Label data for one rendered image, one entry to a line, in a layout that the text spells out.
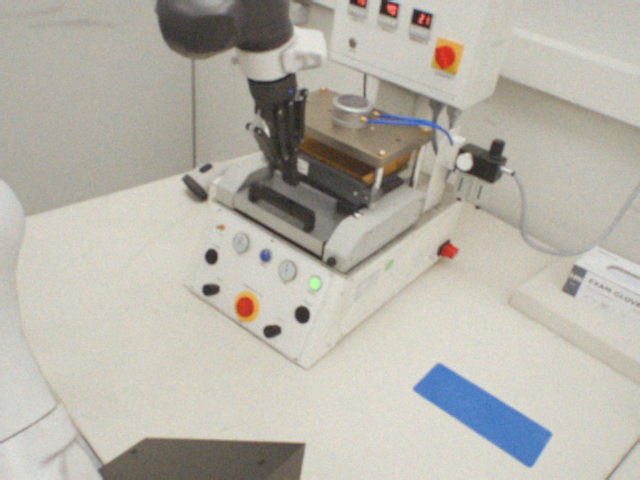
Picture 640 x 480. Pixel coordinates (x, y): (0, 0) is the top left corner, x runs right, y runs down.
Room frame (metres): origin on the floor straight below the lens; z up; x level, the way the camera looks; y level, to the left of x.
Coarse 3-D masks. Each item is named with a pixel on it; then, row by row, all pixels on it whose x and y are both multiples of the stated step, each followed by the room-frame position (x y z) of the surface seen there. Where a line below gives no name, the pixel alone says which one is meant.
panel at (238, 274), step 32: (224, 224) 0.99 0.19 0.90; (224, 256) 0.95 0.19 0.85; (256, 256) 0.93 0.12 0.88; (288, 256) 0.90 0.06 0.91; (192, 288) 0.95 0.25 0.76; (224, 288) 0.92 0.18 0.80; (256, 288) 0.89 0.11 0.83; (288, 288) 0.87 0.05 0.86; (320, 288) 0.84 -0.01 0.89; (256, 320) 0.86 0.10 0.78; (288, 320) 0.83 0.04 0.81; (288, 352) 0.80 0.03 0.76
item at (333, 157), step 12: (300, 144) 1.07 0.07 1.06; (312, 144) 1.07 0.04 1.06; (324, 144) 1.08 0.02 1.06; (324, 156) 1.03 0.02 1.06; (336, 156) 1.04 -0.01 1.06; (348, 156) 1.04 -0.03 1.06; (408, 156) 1.10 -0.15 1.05; (348, 168) 1.00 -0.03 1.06; (360, 168) 1.00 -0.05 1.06; (372, 168) 1.01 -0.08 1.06; (384, 168) 1.03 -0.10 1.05; (396, 168) 1.07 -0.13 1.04; (384, 180) 1.04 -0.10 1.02
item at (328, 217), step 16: (240, 192) 1.00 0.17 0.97; (288, 192) 1.01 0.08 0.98; (304, 192) 0.99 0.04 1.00; (320, 192) 0.98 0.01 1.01; (240, 208) 0.99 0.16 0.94; (256, 208) 0.96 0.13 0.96; (272, 208) 0.96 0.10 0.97; (320, 208) 0.97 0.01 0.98; (336, 208) 1.00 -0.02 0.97; (272, 224) 0.94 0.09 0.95; (288, 224) 0.92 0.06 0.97; (320, 224) 0.93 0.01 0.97; (336, 224) 0.94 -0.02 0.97; (304, 240) 0.90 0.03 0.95; (320, 240) 0.88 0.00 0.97
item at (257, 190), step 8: (256, 184) 0.97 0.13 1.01; (256, 192) 0.97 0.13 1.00; (264, 192) 0.96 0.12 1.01; (272, 192) 0.95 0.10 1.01; (264, 200) 0.95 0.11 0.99; (272, 200) 0.94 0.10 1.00; (280, 200) 0.93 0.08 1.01; (288, 200) 0.93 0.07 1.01; (280, 208) 0.93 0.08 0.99; (288, 208) 0.92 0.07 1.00; (296, 208) 0.91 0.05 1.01; (304, 208) 0.91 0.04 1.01; (296, 216) 0.91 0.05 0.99; (304, 216) 0.90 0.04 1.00; (312, 216) 0.90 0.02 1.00; (304, 224) 0.90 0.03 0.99; (312, 224) 0.90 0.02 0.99
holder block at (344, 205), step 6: (300, 180) 1.05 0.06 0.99; (306, 180) 1.04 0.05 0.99; (402, 180) 1.10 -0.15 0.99; (312, 186) 1.03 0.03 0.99; (318, 186) 1.03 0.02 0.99; (390, 186) 1.07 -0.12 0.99; (396, 186) 1.09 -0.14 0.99; (324, 192) 1.02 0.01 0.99; (330, 192) 1.01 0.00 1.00; (384, 192) 1.05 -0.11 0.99; (336, 198) 1.00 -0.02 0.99; (342, 198) 0.99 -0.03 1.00; (336, 204) 1.00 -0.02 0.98; (342, 204) 0.99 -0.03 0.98; (348, 204) 0.98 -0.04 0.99; (354, 204) 0.98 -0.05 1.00; (366, 204) 1.00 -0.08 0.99; (342, 210) 0.99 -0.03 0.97; (348, 210) 0.98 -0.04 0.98; (354, 210) 0.98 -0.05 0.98
